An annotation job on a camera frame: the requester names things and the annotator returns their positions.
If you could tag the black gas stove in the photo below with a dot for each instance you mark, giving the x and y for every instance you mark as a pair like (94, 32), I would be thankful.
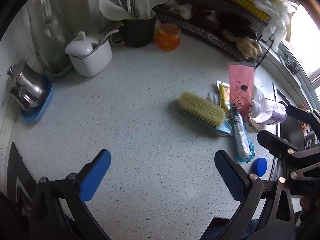
(17, 180)

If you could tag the scrub brush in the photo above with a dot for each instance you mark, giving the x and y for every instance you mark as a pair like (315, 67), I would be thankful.
(202, 110)

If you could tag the blue bottle cap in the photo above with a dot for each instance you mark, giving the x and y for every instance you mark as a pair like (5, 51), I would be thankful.
(259, 167)

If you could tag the clear glass jar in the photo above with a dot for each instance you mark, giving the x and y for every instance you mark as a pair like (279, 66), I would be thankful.
(52, 35)

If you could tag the yellow sauce packet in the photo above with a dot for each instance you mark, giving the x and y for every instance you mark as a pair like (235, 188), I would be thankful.
(224, 96)

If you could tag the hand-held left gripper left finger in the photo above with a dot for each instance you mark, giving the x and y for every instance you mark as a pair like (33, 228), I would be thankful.
(96, 173)

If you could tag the white ceramic spoon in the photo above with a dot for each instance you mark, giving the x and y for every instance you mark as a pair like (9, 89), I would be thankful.
(106, 35)

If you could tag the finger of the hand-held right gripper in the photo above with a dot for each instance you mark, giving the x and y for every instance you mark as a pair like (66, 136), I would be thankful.
(300, 115)
(275, 142)

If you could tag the clear plastic bottle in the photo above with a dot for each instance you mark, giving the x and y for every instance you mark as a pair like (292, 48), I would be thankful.
(268, 111)

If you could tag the white tissue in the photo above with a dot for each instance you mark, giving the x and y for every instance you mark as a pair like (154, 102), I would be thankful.
(212, 97)

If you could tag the bread roll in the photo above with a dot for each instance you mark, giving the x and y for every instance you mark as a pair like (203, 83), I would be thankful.
(248, 46)

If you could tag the silver blue wrapper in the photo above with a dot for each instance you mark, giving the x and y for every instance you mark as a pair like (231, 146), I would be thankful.
(241, 137)

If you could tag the black utensil cup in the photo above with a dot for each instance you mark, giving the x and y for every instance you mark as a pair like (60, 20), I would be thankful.
(140, 31)

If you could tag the steel kettle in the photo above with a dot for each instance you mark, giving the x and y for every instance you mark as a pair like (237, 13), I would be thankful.
(25, 87)

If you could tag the steel wool scrubber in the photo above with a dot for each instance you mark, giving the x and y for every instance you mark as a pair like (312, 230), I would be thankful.
(292, 66)

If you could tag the black plastic bag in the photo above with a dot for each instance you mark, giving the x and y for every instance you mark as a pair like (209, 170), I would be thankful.
(236, 22)

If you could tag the garlic bulbs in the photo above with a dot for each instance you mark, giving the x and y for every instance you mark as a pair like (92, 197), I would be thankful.
(181, 8)

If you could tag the white lidded ceramic container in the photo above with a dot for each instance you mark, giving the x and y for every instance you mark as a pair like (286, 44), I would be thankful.
(87, 57)

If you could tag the window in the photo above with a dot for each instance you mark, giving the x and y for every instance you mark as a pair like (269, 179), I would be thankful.
(307, 42)

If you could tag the pink plastic packet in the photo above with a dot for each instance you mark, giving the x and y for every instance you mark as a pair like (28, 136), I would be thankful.
(241, 87)

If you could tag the person's right hand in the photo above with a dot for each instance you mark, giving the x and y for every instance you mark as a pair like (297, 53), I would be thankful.
(310, 210)

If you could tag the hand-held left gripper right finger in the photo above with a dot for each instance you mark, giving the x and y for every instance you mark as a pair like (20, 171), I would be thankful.
(230, 175)

